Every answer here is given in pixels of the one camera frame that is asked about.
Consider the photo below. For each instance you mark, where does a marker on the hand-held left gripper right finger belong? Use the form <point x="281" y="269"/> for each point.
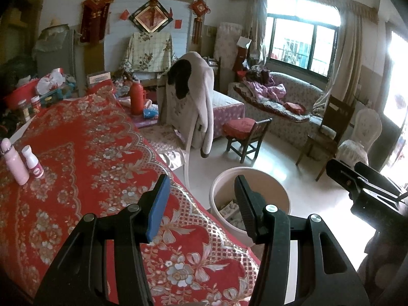
<point x="250" y="216"/>

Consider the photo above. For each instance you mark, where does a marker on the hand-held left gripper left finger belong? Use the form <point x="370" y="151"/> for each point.
<point x="157" y="207"/>

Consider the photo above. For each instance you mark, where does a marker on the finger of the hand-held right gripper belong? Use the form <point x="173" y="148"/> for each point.
<point x="379" y="180"/>
<point x="344" y="175"/>

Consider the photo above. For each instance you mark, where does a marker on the white plastic bucket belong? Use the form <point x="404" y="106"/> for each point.
<point x="271" y="181"/>

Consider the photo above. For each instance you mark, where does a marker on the person's right forearm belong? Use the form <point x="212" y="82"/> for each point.
<point x="385" y="267"/>

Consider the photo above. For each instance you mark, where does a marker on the white ornate chair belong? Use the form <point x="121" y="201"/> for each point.
<point x="366" y="124"/>

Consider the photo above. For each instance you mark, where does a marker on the tall dark wooden chair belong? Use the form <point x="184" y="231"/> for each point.
<point x="338" y="111"/>

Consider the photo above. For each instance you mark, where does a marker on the floral sofa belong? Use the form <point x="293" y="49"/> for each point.
<point x="296" y="127"/>

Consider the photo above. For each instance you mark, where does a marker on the floral seat dining chair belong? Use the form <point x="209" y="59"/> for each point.
<point x="162" y="137"/>

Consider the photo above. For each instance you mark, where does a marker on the red floral tablecloth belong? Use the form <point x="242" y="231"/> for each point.
<point x="95" y="165"/>

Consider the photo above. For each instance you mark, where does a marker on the small dark wooden chair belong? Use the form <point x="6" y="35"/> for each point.
<point x="255" y="137"/>

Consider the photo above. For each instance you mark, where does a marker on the red sofa pillow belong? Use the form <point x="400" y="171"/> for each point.
<point x="295" y="107"/>

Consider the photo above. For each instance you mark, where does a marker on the red seat cushion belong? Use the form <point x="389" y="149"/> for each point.
<point x="239" y="127"/>

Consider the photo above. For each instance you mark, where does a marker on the blue plastic bag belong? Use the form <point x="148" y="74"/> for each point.
<point x="149" y="113"/>

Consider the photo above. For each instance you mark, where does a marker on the bright balcony door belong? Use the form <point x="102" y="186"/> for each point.
<point x="397" y="86"/>

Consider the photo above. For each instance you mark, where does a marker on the beige fleece coat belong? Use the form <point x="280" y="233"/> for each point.
<point x="200" y="108"/>

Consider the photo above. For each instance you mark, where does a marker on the red vacuum flask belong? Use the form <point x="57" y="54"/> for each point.
<point x="137" y="98"/>

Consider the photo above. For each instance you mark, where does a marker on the purple floral covered table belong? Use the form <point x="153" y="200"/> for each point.
<point x="228" y="108"/>

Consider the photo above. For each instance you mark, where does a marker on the pile of purple clothes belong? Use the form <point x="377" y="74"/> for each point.
<point x="271" y="91"/>

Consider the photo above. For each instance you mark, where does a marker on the beige curtain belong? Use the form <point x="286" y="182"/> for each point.
<point x="347" y="54"/>
<point x="258" y="32"/>

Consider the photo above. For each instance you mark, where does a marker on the black garment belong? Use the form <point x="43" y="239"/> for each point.
<point x="181" y="79"/>

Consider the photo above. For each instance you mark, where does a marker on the white pill bottle pink label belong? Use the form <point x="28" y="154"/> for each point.
<point x="32" y="162"/>

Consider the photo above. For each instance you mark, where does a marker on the white cardboard box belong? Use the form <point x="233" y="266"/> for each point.
<point x="98" y="78"/>

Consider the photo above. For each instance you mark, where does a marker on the window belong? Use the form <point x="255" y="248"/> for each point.
<point x="299" y="38"/>

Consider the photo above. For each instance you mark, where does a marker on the pink thermos bottle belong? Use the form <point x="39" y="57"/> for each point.
<point x="16" y="165"/>

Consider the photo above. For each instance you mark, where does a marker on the teal plastic crate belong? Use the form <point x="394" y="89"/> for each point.
<point x="59" y="95"/>

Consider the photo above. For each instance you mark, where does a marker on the floral checked cloth cover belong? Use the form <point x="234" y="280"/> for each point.
<point x="148" y="52"/>

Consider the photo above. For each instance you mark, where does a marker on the white paper sheet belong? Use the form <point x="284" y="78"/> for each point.
<point x="20" y="134"/>

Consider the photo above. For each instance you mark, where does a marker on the white red plastic bag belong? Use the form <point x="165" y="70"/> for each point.
<point x="49" y="81"/>

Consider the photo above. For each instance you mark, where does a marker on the floral fabric covered cabinet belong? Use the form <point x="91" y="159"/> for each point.
<point x="228" y="44"/>

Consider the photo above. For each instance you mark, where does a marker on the red plastic basin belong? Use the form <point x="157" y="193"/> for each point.
<point x="19" y="94"/>

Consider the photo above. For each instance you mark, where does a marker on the cloth covered fridge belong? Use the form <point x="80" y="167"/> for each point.
<point x="54" y="51"/>

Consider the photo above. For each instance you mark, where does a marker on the diamond framed picture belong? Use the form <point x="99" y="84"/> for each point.
<point x="151" y="16"/>

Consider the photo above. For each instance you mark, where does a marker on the black plastic bag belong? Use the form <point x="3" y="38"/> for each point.
<point x="16" y="67"/>

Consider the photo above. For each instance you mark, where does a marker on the large red knot wall decoration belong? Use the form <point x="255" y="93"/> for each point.
<point x="95" y="16"/>

